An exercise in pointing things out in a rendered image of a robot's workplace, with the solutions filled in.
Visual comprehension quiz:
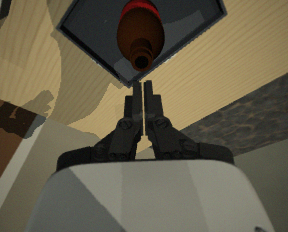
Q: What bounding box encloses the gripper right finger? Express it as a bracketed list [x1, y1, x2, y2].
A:
[143, 80, 234, 164]

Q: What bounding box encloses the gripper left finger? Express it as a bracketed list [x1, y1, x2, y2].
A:
[56, 81, 143, 171]

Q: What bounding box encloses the brown bottle with red base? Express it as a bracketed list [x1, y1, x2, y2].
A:
[117, 0, 165, 72]

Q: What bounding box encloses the grey shallow tray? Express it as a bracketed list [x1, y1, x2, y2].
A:
[55, 0, 228, 89]

